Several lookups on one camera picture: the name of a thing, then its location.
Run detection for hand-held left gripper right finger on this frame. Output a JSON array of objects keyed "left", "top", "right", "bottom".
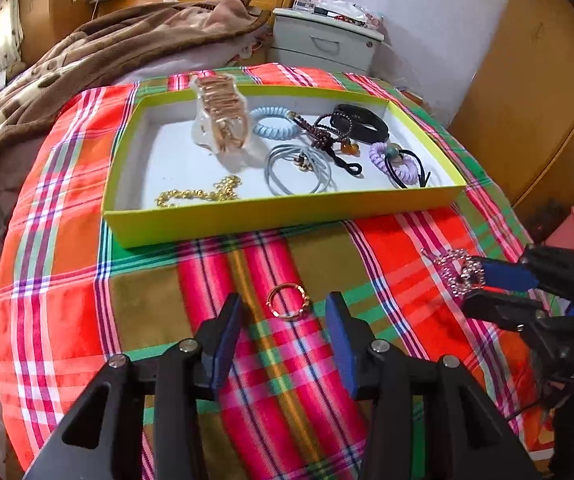
[{"left": 324, "top": 291, "right": 542, "bottom": 480}]

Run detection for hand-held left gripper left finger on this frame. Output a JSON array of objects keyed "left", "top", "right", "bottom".
[{"left": 22, "top": 292, "right": 244, "bottom": 480}]

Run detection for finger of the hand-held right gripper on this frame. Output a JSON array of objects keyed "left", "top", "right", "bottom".
[
  {"left": 462, "top": 287, "right": 550, "bottom": 334},
  {"left": 469, "top": 245, "right": 574, "bottom": 294}
]

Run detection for gold ring bracelet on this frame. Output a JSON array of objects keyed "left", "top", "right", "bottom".
[{"left": 266, "top": 283, "right": 312, "bottom": 320}]

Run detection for gold chain bracelet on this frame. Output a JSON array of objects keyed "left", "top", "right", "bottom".
[{"left": 154, "top": 175, "right": 242, "bottom": 209}]

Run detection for black hair tie with bead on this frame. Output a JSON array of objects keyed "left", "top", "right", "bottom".
[{"left": 383, "top": 143, "right": 432, "bottom": 190}]

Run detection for grey hair ties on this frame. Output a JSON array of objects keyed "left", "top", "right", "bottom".
[{"left": 265, "top": 143, "right": 334, "bottom": 196}]

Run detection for purple spiral hair tie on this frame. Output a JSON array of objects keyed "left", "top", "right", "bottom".
[{"left": 368, "top": 141, "right": 420, "bottom": 187}]

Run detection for yellow cardboard box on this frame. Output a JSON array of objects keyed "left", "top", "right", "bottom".
[{"left": 101, "top": 76, "right": 468, "bottom": 250}]

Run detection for dark beaded bracelet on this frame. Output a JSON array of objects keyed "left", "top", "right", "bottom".
[{"left": 287, "top": 110, "right": 366, "bottom": 179}]

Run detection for blue spiral hair tie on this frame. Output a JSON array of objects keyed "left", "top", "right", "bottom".
[{"left": 252, "top": 105, "right": 300, "bottom": 140}]

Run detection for pink bag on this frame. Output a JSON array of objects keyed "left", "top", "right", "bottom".
[{"left": 549, "top": 205, "right": 574, "bottom": 257}]

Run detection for plaid cloth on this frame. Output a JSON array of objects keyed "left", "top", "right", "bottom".
[{"left": 0, "top": 64, "right": 558, "bottom": 480}]

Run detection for black smart band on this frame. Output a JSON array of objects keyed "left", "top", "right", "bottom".
[{"left": 330, "top": 103, "right": 390, "bottom": 144}]

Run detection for clear gold hair claw clip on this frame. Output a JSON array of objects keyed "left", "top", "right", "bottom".
[{"left": 189, "top": 72, "right": 254, "bottom": 154}]

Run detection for grey nightstand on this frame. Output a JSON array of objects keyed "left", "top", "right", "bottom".
[{"left": 267, "top": 7, "right": 386, "bottom": 77}]

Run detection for white plastic bag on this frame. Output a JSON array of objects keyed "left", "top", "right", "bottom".
[{"left": 317, "top": 0, "right": 384, "bottom": 30}]

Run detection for brown printed blanket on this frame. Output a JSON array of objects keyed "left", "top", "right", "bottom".
[{"left": 0, "top": 0, "right": 274, "bottom": 261}]

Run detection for wooden wardrobe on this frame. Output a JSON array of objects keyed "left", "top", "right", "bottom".
[{"left": 17, "top": 0, "right": 114, "bottom": 63}]

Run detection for black cable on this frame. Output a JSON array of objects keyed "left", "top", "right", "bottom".
[{"left": 509, "top": 392, "right": 555, "bottom": 418}]

